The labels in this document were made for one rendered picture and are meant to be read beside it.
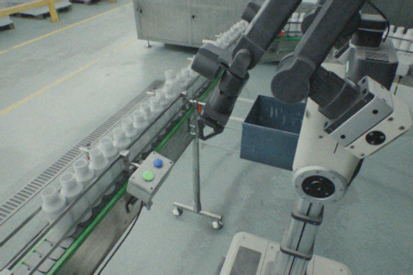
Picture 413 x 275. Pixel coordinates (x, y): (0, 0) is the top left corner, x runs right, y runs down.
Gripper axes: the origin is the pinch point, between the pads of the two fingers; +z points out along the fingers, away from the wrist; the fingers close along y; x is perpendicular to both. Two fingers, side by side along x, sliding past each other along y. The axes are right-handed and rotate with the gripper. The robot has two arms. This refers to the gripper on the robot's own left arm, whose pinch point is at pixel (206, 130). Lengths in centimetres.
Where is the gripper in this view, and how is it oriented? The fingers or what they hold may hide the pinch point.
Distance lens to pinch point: 78.9
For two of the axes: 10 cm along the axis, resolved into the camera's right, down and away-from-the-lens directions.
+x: 8.9, 4.5, 0.3
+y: -2.8, 6.0, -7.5
